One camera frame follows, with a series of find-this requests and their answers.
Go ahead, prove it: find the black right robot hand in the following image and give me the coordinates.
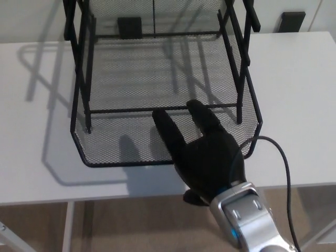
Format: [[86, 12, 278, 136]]
[[152, 99, 248, 207]]

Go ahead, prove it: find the black mesh file tray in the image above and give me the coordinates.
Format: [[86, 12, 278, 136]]
[[69, 0, 263, 169]]

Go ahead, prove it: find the black metal tray rack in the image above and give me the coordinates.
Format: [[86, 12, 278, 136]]
[[62, 0, 262, 134]]

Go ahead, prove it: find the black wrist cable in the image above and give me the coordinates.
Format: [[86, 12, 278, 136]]
[[230, 135, 302, 252]]

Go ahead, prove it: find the white metal desk leg frame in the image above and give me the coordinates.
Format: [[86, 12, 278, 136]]
[[258, 186, 336, 252], [0, 201, 76, 252]]

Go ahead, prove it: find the black rectangular cabinet handle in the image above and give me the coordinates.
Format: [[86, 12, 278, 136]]
[[117, 17, 143, 39]]

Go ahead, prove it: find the black wall bracket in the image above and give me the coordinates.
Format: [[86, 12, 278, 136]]
[[279, 10, 307, 33]]

